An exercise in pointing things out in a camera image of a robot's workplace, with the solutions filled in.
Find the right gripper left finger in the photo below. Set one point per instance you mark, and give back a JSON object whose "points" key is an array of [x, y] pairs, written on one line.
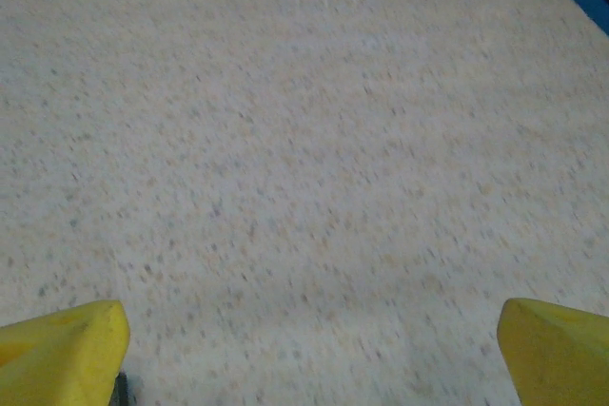
{"points": [[62, 353]]}

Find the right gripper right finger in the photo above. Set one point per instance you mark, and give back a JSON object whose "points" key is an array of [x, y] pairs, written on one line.
{"points": [[556, 353]]}

